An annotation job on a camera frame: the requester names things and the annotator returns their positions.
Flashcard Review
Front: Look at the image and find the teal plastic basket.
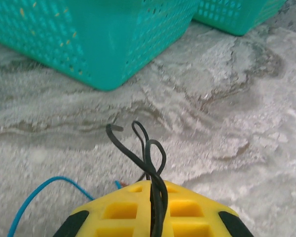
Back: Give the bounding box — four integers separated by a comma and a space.
192, 0, 288, 37
0, 0, 200, 91

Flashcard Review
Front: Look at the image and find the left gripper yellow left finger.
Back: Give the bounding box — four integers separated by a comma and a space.
53, 180, 152, 237

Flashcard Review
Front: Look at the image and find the thin blue cable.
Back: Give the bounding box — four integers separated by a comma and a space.
7, 175, 126, 237

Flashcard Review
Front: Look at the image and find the thin black cable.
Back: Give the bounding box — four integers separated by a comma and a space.
106, 120, 169, 237

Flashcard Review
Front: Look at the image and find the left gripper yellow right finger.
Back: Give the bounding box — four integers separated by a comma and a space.
162, 180, 255, 237

